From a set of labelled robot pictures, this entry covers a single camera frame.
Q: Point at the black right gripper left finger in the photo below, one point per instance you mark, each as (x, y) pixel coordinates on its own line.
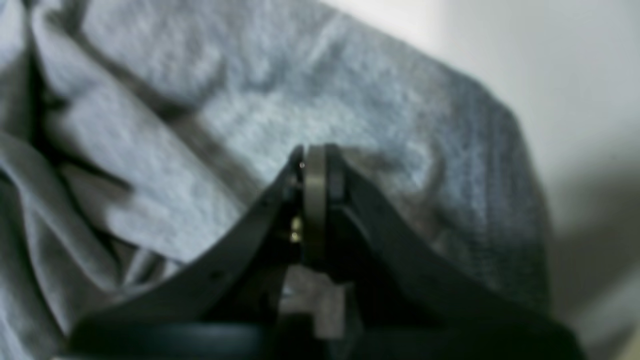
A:
(222, 306)

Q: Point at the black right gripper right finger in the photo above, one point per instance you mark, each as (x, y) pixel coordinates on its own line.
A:
(414, 304)

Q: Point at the grey t-shirt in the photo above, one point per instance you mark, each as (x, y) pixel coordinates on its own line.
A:
(135, 133)

